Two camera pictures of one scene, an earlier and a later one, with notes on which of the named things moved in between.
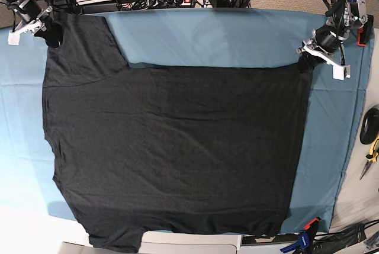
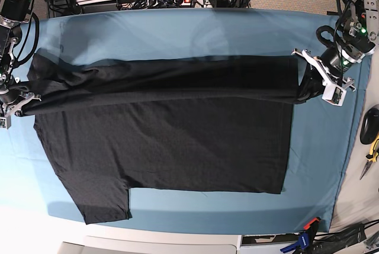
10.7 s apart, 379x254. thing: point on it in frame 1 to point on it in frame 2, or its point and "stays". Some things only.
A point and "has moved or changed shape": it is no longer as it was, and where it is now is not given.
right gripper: x=325 y=42 to x=330 y=67
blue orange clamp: x=304 y=245 stays
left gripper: x=32 y=16 to x=12 y=101
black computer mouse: x=369 y=127 stays
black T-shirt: x=195 y=149 has moved or changed shape
